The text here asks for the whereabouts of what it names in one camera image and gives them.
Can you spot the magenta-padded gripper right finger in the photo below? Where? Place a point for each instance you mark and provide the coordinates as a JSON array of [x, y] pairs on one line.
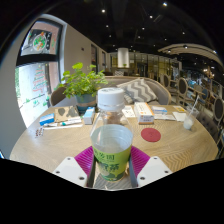
[[153, 170]]

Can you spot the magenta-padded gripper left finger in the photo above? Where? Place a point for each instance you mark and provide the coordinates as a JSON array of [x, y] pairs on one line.
[[71, 170]]

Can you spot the green-labelled clear drink bottle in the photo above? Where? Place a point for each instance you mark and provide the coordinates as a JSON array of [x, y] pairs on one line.
[[111, 146]]

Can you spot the flat round red coaster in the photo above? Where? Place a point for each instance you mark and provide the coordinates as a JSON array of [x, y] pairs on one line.
[[150, 135]]

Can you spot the white paper-wrapped stick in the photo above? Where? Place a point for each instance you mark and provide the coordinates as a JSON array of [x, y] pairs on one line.
[[63, 126]]

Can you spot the white teal pen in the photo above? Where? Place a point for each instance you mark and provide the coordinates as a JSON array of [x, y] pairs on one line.
[[68, 122]]

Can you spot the small patterned paper packet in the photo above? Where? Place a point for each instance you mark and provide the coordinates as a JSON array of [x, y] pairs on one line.
[[39, 132]]

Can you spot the white printed leaflet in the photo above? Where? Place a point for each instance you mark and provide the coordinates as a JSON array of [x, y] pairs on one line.
[[165, 117]]

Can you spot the brown kraft card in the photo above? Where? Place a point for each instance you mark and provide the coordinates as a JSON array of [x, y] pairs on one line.
[[66, 114]]

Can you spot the small white blue box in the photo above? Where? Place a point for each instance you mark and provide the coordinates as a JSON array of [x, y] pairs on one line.
[[89, 115]]

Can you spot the white orange carton box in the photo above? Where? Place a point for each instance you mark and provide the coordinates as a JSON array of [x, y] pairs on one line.
[[144, 113]]

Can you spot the clear plastic cup with straw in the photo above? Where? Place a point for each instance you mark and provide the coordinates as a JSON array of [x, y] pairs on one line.
[[189, 122]]

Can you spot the white paper napkin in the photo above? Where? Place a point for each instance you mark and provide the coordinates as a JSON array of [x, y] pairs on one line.
[[179, 116]]

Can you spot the white illustrated leaflet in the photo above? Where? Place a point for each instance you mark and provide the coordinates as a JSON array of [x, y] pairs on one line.
[[129, 111]]

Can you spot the yellow square card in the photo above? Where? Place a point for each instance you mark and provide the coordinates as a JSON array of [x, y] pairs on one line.
[[179, 109]]

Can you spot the grey tufted armchair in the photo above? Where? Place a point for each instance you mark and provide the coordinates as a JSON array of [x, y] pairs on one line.
[[208, 126]]

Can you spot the grey curved sofa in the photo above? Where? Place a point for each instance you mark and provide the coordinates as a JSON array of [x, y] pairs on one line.
[[160, 91]]

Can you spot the grey white chevron cushion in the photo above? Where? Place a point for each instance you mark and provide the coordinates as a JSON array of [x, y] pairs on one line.
[[140, 90]]

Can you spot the group of wooden dining chairs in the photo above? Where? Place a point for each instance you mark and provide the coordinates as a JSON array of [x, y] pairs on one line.
[[183, 88]]

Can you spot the green potted plant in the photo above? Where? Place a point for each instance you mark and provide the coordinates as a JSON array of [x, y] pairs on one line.
[[81, 82]]

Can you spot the window with festive decals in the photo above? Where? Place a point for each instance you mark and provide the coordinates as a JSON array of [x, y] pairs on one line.
[[36, 80]]

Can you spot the group of ceiling spotlights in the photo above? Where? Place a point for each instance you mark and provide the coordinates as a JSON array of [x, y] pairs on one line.
[[146, 23]]

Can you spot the dark wall door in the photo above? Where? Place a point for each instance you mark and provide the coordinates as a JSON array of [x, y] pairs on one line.
[[94, 58]]

